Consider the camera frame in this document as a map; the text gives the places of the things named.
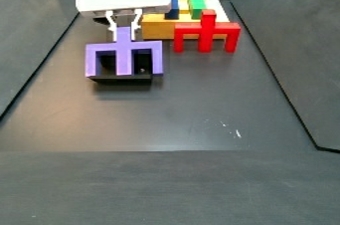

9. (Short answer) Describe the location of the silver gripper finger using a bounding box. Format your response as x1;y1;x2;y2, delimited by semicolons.
105;11;117;42
132;9;143;41

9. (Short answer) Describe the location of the black angle fixture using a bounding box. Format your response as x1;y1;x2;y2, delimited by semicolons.
89;50;153;84

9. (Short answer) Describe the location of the yellow slotted board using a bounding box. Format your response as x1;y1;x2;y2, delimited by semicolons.
141;0;228;40

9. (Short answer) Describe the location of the red comb-shaped block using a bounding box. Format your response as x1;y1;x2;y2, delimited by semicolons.
173;9;240;53

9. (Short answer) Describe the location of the green long bar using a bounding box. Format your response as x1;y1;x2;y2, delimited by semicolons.
187;0;205;20

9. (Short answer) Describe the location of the purple comb-shaped block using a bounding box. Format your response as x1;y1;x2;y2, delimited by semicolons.
85;27;164;77

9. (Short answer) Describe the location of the blue long bar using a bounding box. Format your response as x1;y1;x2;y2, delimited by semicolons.
165;0;179;20

